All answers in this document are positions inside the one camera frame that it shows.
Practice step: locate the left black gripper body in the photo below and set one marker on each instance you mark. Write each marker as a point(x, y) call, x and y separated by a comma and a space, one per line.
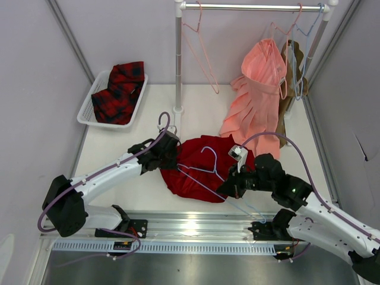
point(168, 161)

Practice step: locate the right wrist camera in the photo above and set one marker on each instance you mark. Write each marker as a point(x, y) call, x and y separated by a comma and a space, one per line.
point(240, 154)

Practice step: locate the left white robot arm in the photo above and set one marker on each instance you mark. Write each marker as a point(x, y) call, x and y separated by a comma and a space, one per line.
point(67, 203)

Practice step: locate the red black plaid garment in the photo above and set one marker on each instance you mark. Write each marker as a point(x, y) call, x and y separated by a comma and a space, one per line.
point(116, 103)

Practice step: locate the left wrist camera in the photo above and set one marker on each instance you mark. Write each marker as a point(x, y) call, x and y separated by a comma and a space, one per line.
point(171, 128)

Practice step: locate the red skirt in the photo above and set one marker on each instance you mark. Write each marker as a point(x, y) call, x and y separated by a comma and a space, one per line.
point(190, 155)

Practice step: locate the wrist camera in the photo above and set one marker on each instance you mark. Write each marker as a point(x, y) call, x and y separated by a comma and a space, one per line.
point(171, 128)
point(240, 154)

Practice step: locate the brown garment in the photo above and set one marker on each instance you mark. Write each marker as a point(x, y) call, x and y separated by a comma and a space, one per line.
point(284, 104)

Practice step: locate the pink pleated skirt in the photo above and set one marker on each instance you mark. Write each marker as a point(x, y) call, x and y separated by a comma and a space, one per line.
point(258, 91)

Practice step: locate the white slotted cable duct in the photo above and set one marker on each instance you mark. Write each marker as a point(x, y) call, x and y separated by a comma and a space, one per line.
point(166, 247)

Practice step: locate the white metal clothes rack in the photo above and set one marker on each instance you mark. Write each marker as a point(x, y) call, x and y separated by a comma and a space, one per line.
point(180, 6)

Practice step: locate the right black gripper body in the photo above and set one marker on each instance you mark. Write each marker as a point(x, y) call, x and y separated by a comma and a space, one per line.
point(235, 182)

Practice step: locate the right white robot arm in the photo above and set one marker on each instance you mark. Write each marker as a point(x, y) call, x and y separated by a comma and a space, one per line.
point(307, 216)

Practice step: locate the white plastic basket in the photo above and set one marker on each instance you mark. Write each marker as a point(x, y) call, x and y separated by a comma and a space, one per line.
point(86, 113)

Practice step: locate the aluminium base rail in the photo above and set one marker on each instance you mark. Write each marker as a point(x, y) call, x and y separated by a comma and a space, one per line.
point(193, 225)

